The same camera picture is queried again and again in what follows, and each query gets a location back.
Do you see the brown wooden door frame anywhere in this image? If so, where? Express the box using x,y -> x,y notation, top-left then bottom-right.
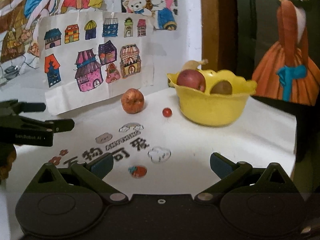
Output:
201,0 -> 238,72

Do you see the yellow banana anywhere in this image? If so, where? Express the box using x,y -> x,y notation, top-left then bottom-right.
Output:
181,59 -> 208,71

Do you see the person's left hand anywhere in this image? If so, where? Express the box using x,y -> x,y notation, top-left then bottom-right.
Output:
0,144 -> 17,181

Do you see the brown kiwi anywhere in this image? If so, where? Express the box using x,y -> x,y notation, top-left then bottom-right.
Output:
210,80 -> 233,95

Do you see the yellow plastic bowl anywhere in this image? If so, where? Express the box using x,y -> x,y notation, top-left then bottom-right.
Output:
167,70 -> 257,127

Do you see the pink anime girl drawing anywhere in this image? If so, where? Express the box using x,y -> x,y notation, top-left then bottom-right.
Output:
121,0 -> 178,30

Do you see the red apple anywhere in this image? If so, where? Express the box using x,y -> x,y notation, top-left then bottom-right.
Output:
176,69 -> 206,92
120,88 -> 144,114

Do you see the houses drawing paper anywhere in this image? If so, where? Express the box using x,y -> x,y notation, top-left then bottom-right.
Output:
39,11 -> 154,115

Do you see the girl in orange dress poster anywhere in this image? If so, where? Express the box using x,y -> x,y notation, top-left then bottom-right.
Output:
252,0 -> 319,106

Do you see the red cherry tomato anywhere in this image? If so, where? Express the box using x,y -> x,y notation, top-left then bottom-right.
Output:
162,107 -> 172,118

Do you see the girl on steps drawing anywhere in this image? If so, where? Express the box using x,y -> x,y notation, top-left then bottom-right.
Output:
0,0 -> 116,86

